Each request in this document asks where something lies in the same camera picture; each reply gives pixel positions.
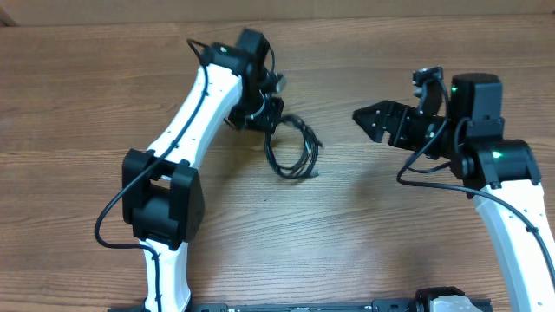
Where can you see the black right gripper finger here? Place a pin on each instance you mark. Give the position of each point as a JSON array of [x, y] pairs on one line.
[[371, 125], [379, 108]]

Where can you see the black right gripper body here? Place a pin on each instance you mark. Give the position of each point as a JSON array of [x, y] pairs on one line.
[[413, 133]]

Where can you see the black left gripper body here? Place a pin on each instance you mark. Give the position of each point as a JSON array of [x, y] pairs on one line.
[[257, 113]]

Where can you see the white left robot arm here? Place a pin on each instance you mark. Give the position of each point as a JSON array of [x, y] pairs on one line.
[[161, 194]]

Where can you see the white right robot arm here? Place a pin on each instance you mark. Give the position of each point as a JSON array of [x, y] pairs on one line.
[[462, 123]]

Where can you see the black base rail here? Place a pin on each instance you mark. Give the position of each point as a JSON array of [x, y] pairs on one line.
[[430, 299]]

